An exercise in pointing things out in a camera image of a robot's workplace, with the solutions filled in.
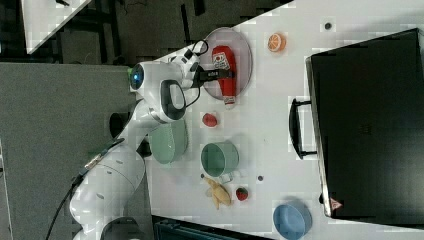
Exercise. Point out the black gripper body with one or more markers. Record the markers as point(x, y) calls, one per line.
point(213, 75)

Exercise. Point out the red ketchup bottle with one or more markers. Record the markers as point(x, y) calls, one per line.
point(223, 58)

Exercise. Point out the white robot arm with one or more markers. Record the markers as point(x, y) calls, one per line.
point(106, 183)

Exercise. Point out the grey round plate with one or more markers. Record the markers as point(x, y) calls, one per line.
point(241, 50)

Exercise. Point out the large red strawberry toy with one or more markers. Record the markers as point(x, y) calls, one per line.
point(209, 120)

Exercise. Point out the green oval colander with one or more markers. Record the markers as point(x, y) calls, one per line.
point(168, 142)

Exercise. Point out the orange slice toy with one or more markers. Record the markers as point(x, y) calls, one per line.
point(276, 42)

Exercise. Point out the green mug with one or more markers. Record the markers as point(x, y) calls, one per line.
point(220, 160)

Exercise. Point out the peeled banana toy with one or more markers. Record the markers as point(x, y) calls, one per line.
point(219, 193)

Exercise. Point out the small red strawberry toy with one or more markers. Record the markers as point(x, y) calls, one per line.
point(241, 194)

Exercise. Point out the blue bowl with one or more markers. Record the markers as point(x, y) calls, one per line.
point(292, 220)

